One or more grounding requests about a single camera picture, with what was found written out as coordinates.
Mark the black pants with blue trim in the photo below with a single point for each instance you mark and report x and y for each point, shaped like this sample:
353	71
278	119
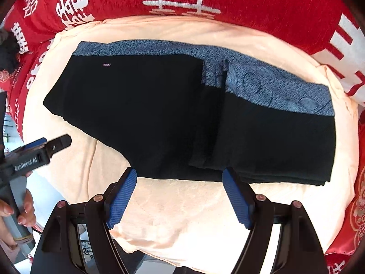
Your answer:
142	114

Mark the dark cloth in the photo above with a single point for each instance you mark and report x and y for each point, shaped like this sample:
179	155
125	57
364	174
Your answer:
8	54

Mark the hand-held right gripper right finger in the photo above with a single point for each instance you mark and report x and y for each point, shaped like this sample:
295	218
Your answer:
236	199

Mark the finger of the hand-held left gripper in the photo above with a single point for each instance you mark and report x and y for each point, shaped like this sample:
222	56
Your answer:
60	143
35	142

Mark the person's left forearm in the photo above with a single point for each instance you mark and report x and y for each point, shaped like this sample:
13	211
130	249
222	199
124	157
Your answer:
8	248

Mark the person's left hand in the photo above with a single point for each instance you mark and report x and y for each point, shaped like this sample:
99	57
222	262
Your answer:
28	208

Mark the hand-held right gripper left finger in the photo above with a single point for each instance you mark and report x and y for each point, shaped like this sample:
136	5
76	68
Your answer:
122	202

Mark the cream blanket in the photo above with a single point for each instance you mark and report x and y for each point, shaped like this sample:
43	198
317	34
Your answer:
185	219

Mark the red printed bedspread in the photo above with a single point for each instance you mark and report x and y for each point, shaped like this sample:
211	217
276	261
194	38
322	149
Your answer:
256	0

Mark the red ornamented pillow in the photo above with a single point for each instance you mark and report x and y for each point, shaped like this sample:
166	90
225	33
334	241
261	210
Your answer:
353	214
5	77

